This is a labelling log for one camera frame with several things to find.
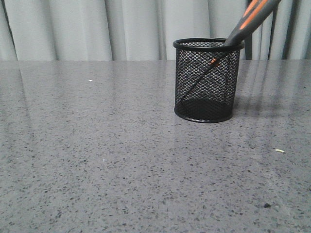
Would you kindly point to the orange grey handled scissors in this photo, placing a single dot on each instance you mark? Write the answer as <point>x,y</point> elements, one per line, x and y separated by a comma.
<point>254,15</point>

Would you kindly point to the grey curtain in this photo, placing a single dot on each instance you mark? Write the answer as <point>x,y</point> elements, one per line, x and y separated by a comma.
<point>86,30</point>

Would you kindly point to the black mesh pen cup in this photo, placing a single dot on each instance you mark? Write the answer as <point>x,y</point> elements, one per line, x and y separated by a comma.
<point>205,79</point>

